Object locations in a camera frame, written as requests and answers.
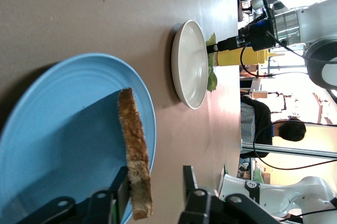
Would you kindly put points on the seated person checkered clothing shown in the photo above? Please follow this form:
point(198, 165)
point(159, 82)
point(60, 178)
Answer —
point(263, 124)

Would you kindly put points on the small wooden box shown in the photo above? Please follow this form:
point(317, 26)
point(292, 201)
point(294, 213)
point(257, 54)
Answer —
point(259, 94)

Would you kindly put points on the blue round plate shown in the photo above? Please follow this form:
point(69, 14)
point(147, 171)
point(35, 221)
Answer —
point(65, 129)

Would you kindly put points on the beige round plate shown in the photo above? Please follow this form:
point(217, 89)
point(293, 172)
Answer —
point(190, 63)

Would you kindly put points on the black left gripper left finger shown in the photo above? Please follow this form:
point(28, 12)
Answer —
point(105, 205)

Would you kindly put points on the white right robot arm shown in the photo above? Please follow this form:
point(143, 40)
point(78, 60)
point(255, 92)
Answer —
point(310, 21)

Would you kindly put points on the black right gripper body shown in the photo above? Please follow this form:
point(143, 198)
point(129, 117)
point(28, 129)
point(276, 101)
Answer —
point(258, 36)

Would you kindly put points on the green lettuce leaf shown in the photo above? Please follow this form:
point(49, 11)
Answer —
point(212, 82)

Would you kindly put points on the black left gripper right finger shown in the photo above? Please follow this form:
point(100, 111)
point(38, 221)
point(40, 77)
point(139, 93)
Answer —
point(205, 208)

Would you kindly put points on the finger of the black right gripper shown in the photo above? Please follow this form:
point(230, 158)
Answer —
point(229, 42)
point(212, 48)

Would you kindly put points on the toasted bread slice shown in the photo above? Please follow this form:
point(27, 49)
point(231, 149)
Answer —
point(134, 142)

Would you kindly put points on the aluminium frame post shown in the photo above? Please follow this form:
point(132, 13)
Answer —
point(289, 151)

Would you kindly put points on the yellow squeeze bottle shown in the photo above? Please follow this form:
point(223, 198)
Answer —
point(229, 58)

